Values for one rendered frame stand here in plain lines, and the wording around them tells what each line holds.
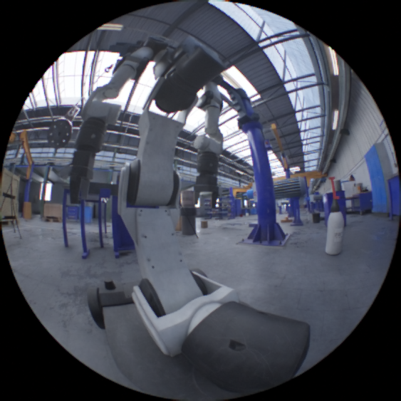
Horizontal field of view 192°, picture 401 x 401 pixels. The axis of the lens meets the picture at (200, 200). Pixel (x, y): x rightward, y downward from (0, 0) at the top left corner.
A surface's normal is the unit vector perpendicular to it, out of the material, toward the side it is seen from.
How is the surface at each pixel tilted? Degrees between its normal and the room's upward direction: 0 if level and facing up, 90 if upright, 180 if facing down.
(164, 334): 58
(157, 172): 86
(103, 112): 101
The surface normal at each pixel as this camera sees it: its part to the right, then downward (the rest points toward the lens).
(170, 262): 0.56, -0.58
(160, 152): 0.66, 0.07
